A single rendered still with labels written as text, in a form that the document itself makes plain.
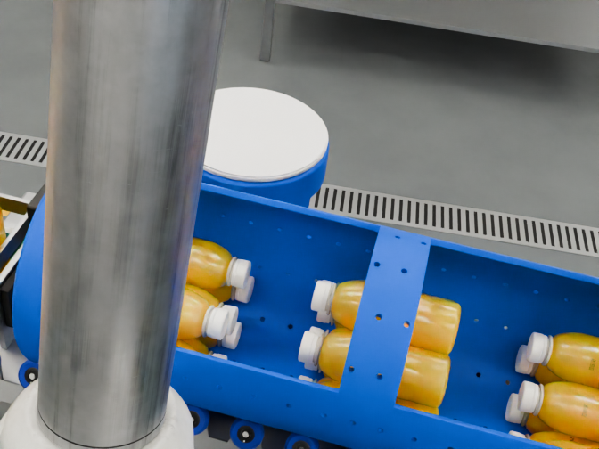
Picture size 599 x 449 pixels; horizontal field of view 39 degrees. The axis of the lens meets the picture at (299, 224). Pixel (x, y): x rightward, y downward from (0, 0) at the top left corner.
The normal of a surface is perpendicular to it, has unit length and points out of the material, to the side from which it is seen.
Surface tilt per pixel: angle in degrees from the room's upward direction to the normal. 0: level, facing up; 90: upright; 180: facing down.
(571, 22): 0
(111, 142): 81
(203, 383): 89
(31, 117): 0
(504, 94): 0
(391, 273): 10
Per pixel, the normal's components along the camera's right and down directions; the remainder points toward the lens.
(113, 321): 0.16, 0.56
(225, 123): 0.11, -0.75
